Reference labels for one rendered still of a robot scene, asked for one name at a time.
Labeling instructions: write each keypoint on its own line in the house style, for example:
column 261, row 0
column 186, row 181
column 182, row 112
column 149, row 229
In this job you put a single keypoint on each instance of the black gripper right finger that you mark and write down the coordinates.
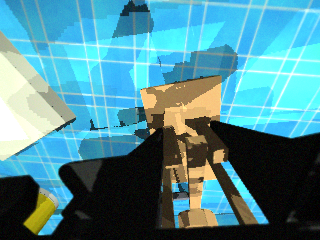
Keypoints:
column 279, row 172

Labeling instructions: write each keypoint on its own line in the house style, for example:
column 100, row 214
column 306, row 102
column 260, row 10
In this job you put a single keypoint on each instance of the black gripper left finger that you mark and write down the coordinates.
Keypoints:
column 140, row 171

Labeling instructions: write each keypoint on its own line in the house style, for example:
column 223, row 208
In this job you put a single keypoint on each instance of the yellow cup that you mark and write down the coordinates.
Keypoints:
column 47, row 203

